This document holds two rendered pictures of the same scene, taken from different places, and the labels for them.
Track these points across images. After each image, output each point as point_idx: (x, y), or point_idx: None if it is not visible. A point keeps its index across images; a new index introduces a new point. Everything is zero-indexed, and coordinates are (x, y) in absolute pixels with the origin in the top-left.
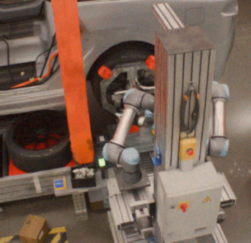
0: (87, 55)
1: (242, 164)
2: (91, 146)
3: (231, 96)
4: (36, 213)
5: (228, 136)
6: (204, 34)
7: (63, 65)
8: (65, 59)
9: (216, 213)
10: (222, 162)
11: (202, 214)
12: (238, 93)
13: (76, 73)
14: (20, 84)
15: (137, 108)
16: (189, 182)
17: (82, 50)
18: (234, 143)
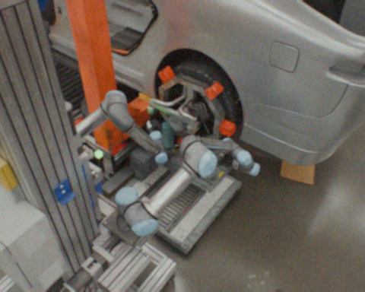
0: (158, 46)
1: (273, 282)
2: (105, 134)
3: (360, 207)
4: None
5: (298, 242)
6: (4, 6)
7: (72, 26)
8: (73, 20)
9: (19, 279)
10: (256, 258)
11: (4, 265)
12: None
13: (84, 43)
14: (127, 52)
15: (105, 113)
16: None
17: (156, 37)
18: (295, 254)
